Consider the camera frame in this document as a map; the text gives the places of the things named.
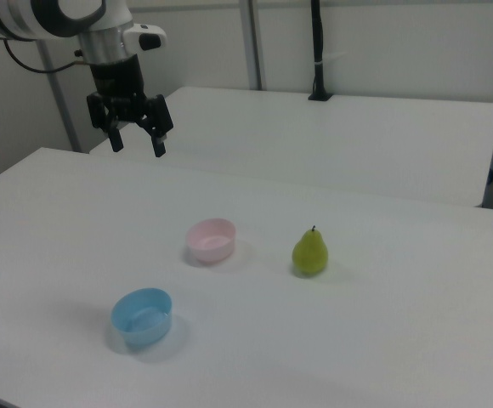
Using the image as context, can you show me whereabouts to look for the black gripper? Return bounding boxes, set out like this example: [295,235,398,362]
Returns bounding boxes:
[86,54,175,159]

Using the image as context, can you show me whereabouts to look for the white background table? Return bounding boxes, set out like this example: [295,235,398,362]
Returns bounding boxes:
[88,86,493,209]

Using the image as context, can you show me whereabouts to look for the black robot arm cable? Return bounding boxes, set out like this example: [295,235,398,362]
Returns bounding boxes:
[3,38,93,73]

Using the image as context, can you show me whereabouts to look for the green pear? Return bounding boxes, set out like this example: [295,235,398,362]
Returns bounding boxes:
[292,224,330,275]

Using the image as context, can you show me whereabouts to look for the grey wide wall post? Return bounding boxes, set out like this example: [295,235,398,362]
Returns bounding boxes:
[238,0,269,91]

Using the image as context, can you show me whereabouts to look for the black clamped camera pole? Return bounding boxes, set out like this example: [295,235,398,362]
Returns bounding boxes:
[307,0,335,103]

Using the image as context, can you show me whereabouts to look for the blue plastic bowl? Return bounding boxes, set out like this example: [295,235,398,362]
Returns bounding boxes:
[110,287,174,346]

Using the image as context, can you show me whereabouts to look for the grey slanted wall post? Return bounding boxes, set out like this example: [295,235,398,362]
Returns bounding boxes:
[37,40,82,153]

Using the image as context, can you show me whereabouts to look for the pink plastic bowl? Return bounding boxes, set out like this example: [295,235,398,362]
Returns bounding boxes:
[185,218,237,265]

